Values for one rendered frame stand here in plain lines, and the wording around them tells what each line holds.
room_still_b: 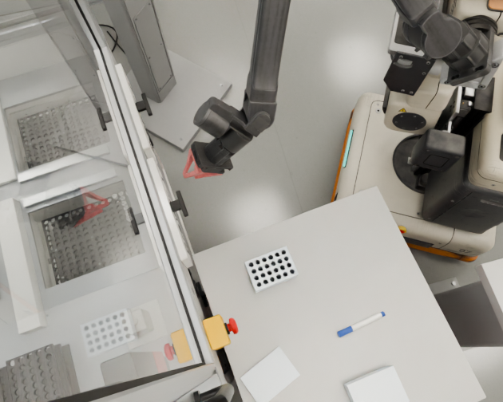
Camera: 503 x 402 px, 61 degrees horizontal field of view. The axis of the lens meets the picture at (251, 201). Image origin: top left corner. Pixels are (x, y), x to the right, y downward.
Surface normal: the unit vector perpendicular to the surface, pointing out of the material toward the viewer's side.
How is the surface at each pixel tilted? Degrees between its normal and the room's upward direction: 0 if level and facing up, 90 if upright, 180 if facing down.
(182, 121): 3
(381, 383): 0
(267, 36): 58
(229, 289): 0
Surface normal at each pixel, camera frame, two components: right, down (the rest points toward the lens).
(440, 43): 0.18, 0.62
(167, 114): 0.04, -0.30
